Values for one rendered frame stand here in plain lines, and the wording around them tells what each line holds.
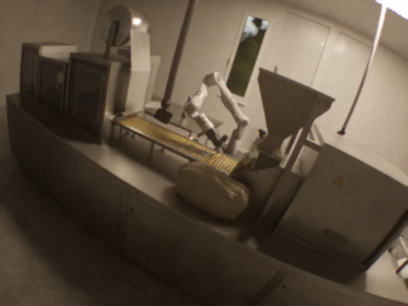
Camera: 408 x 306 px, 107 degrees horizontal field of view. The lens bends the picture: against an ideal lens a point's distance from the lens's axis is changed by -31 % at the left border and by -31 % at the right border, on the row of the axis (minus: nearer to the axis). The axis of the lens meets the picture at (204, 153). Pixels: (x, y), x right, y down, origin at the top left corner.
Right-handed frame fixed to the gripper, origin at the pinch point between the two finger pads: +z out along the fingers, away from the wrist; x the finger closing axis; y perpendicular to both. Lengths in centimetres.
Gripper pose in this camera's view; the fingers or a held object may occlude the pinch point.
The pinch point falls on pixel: (223, 156)
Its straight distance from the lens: 131.6
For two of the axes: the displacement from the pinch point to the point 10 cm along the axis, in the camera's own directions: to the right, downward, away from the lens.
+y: 7.0, -5.2, -5.0
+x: 3.8, -3.1, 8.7
